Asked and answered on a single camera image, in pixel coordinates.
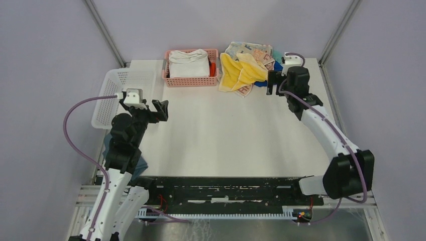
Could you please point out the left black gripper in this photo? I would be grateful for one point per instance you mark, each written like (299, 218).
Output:
(161, 107)

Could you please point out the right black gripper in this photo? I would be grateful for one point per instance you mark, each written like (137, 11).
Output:
(275, 77)

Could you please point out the rabbit print towel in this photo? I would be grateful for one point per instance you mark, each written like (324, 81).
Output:
(262, 53)

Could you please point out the yellow duck towel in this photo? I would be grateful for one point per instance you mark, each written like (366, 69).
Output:
(237, 74)

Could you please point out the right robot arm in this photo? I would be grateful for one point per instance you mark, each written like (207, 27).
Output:
(350, 171)

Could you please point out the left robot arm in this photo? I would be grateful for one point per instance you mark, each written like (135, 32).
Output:
(110, 219)

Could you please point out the teal green towel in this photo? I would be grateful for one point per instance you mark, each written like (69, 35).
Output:
(277, 55)

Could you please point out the white plastic basket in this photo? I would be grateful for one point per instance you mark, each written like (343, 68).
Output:
(118, 80)

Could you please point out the white folded towel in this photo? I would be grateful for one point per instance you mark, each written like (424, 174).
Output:
(188, 65)

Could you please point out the grey blue towel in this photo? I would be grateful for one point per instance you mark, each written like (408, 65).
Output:
(141, 165)

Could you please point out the orange towel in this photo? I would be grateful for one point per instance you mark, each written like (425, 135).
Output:
(212, 69)

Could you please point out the pink plastic basket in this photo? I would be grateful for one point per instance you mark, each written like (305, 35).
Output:
(213, 56)

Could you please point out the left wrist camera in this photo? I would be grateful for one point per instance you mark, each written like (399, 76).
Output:
(133, 98)

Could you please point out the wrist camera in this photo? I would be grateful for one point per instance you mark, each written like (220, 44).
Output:
(291, 60)
(133, 98)

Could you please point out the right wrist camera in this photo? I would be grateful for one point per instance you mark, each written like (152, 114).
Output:
(291, 60)

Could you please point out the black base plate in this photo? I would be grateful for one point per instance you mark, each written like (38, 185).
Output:
(225, 195)

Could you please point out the aluminium frame rails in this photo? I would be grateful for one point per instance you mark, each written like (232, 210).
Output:
(345, 220)

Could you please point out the white cable duct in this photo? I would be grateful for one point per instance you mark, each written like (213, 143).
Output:
(287, 214)

